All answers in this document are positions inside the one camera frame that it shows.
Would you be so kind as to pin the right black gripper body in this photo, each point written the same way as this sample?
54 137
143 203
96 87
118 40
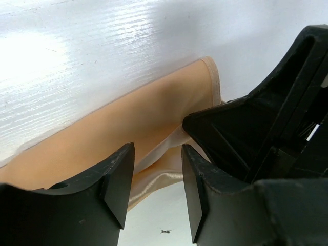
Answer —
279 129

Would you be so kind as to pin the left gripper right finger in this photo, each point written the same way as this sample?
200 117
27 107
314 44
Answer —
223 210

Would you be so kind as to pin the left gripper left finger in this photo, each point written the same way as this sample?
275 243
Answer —
87 209

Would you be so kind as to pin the peach satin napkin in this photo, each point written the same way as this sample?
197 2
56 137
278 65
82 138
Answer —
150 117

